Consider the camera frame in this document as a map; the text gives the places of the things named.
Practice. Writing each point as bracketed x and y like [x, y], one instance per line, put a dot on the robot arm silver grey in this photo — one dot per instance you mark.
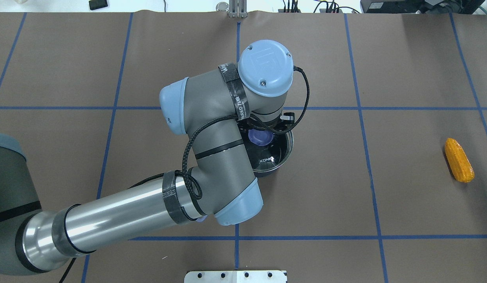
[215, 177]

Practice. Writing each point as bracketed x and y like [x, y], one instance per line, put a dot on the dark blue saucepan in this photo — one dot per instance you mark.
[258, 175]

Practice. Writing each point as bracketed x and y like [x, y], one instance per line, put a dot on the yellow toy corn cob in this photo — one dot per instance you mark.
[458, 162]

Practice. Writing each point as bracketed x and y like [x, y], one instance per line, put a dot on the white pedestal column with base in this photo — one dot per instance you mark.
[237, 276]

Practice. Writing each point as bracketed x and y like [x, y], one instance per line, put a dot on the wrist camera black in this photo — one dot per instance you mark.
[283, 123]

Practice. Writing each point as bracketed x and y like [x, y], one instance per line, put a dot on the black orange usb hub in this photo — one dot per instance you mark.
[315, 6]

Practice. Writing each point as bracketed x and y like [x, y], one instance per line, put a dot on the aluminium frame post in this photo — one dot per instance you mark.
[237, 9]

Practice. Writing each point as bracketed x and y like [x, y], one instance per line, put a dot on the small metal cylinder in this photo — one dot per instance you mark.
[222, 6]

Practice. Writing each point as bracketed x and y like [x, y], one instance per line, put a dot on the glass pot lid blue knob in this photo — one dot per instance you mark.
[266, 150]

